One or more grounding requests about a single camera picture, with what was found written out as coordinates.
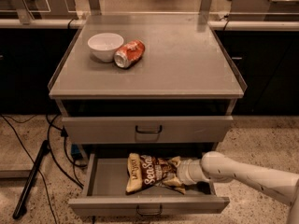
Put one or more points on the taped gripper body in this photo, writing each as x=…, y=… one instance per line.
x=184, y=173

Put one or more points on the grey drawer cabinet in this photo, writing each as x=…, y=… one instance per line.
x=183, y=72

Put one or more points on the white horizontal rail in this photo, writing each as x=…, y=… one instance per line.
x=288, y=26

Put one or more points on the brown chip bag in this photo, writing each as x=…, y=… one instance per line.
x=146, y=171

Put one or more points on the right metal post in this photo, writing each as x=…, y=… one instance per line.
x=204, y=10

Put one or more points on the orange soda can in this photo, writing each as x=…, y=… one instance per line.
x=129, y=54

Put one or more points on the black upper drawer handle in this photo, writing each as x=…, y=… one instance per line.
x=139, y=129

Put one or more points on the black bar on floor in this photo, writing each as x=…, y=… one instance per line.
x=20, y=209

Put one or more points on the open middle drawer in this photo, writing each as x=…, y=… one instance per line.
x=105, y=195

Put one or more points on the black drawer handle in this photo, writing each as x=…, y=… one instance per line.
x=149, y=212
x=139, y=129

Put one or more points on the closed upper drawer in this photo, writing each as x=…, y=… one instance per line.
x=128, y=130

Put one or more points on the white bowl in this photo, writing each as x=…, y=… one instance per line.
x=103, y=46

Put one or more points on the black middle drawer handle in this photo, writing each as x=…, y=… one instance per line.
x=149, y=212

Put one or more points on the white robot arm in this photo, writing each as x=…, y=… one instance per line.
x=215, y=167

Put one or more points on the far left metal post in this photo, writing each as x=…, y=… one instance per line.
x=24, y=15

